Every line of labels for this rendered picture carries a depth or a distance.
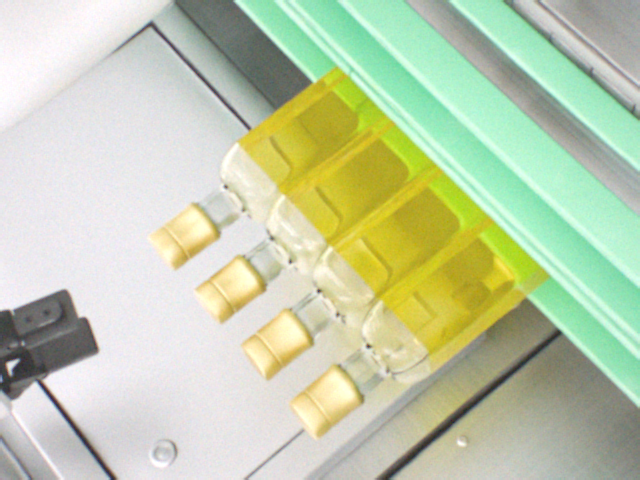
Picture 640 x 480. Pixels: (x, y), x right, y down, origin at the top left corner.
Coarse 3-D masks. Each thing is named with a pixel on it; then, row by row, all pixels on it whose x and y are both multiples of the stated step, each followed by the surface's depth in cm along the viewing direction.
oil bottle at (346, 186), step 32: (384, 128) 100; (352, 160) 99; (384, 160) 99; (416, 160) 99; (288, 192) 98; (320, 192) 98; (352, 192) 98; (384, 192) 98; (288, 224) 97; (320, 224) 97; (352, 224) 98; (288, 256) 98
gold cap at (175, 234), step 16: (192, 208) 99; (176, 224) 99; (192, 224) 99; (208, 224) 99; (160, 240) 98; (176, 240) 99; (192, 240) 99; (208, 240) 100; (160, 256) 101; (176, 256) 99; (192, 256) 100
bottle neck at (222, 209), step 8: (216, 192) 100; (224, 192) 100; (208, 200) 100; (216, 200) 100; (224, 200) 100; (232, 200) 100; (208, 208) 100; (216, 208) 100; (224, 208) 100; (232, 208) 100; (216, 216) 100; (224, 216) 100; (232, 216) 100; (240, 216) 101; (216, 224) 100; (224, 224) 100
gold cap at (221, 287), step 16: (240, 256) 98; (224, 272) 97; (240, 272) 97; (256, 272) 97; (208, 288) 97; (224, 288) 97; (240, 288) 97; (256, 288) 97; (208, 304) 96; (224, 304) 97; (240, 304) 97; (224, 320) 97
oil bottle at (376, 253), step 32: (416, 192) 98; (448, 192) 97; (384, 224) 97; (416, 224) 96; (448, 224) 96; (320, 256) 97; (352, 256) 96; (384, 256) 95; (416, 256) 95; (320, 288) 96; (352, 288) 95; (384, 288) 95; (352, 320) 96
